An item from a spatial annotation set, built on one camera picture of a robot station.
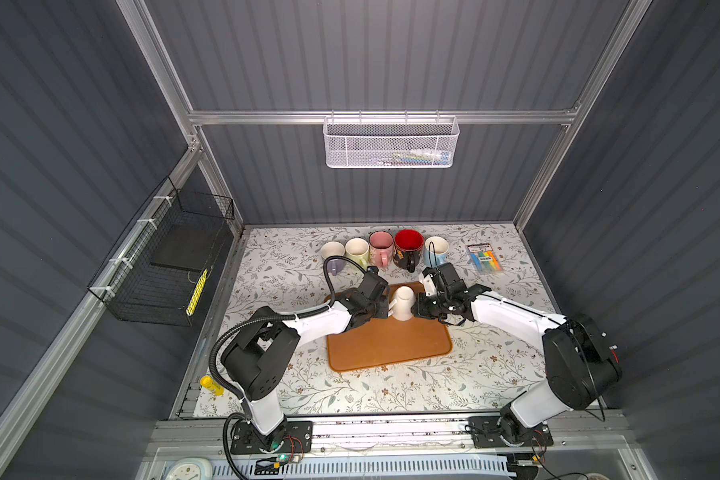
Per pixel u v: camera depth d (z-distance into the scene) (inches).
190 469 26.7
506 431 26.0
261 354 19.4
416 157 36.0
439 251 40.2
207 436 29.3
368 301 27.8
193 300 26.4
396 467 27.8
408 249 39.6
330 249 42.6
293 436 28.7
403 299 34.6
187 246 30.3
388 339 36.9
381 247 39.3
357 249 41.0
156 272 28.4
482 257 42.7
